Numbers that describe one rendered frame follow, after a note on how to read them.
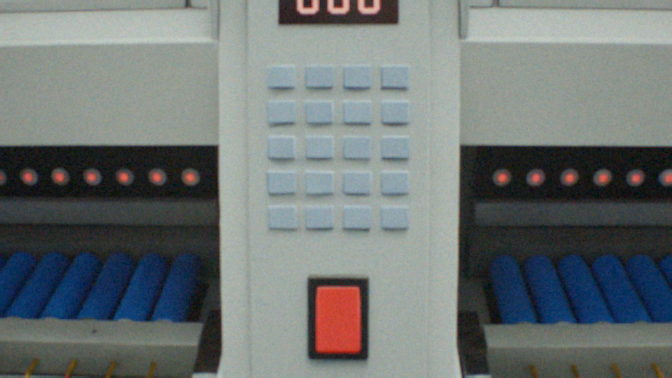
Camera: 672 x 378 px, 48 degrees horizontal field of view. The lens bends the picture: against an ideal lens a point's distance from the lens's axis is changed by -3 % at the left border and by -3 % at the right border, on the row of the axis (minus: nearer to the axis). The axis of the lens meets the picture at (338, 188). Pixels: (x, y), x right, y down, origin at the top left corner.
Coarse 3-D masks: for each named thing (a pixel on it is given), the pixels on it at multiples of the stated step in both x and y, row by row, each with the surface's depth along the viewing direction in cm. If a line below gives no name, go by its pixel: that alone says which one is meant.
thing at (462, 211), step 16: (464, 160) 50; (464, 176) 50; (464, 192) 50; (464, 208) 50; (0, 224) 51; (16, 224) 51; (32, 224) 51; (48, 224) 51; (64, 224) 51; (80, 224) 51; (96, 224) 51; (112, 224) 51; (128, 224) 51; (464, 224) 50; (464, 240) 50
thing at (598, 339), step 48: (480, 192) 46; (528, 192) 46; (576, 192) 46; (624, 192) 46; (480, 240) 45; (528, 240) 45; (576, 240) 45; (624, 240) 45; (480, 288) 45; (528, 288) 45; (576, 288) 42; (624, 288) 41; (480, 336) 37; (528, 336) 37; (576, 336) 37; (624, 336) 37
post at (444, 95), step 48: (240, 0) 30; (432, 0) 29; (240, 48) 30; (432, 48) 30; (240, 96) 30; (432, 96) 30; (240, 144) 30; (432, 144) 30; (240, 192) 30; (432, 192) 30; (240, 240) 30; (432, 240) 30; (240, 288) 31; (432, 288) 30; (240, 336) 31; (432, 336) 31
